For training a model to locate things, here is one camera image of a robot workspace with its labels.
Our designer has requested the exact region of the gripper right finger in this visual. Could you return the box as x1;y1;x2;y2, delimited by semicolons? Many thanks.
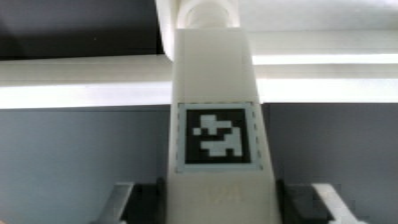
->
277;180;368;224

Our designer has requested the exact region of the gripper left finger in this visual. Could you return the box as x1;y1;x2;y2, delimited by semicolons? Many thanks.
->
89;178;167;224

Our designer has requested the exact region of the white desk top tray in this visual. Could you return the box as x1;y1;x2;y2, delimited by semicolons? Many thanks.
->
157;0;398;33

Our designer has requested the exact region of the white front fence wall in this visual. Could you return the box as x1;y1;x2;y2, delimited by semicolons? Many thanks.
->
0;30;398;109

